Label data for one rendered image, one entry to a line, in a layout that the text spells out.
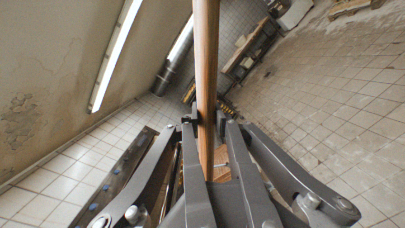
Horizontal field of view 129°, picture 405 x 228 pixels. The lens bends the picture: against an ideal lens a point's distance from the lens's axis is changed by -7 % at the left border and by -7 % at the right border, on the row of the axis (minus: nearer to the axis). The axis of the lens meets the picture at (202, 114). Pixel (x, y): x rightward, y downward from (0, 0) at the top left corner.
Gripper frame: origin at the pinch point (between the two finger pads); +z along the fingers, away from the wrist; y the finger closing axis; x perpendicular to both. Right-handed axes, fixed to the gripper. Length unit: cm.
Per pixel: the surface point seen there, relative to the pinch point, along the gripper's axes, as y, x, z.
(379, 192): 163, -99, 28
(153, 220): -47, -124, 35
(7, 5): -67, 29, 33
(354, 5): 292, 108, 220
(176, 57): -50, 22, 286
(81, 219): -91, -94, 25
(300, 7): 317, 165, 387
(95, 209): -87, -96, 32
